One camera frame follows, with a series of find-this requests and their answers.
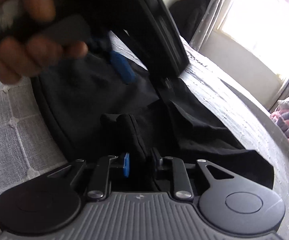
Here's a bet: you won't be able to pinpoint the black pants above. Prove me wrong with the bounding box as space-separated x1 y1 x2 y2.
31 55 274 190

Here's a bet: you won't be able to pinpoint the person's left hand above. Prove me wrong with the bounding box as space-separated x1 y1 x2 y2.
0 0 89 84

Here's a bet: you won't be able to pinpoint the dark hanging clothes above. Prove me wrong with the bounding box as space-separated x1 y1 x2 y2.
169 0 211 43

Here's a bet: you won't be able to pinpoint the grey curtain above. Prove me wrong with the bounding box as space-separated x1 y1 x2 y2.
189 0 243 53

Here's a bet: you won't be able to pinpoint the grey quilted bedspread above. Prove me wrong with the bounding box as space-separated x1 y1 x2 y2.
0 45 289 239

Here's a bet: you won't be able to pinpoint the bright window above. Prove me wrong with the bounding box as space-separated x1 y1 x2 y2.
218 0 289 81

